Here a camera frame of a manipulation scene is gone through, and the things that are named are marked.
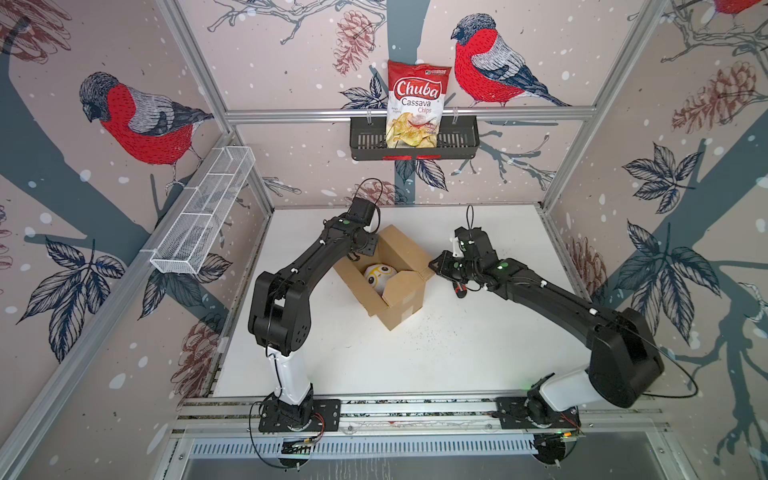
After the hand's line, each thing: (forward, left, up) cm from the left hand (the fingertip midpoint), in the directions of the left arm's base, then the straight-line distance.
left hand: (364, 242), depth 91 cm
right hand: (-11, -18, +1) cm, 21 cm away
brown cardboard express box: (-18, -11, 0) cm, 21 cm away
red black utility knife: (-10, -31, -13) cm, 36 cm away
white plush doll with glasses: (-8, -4, -6) cm, 11 cm away
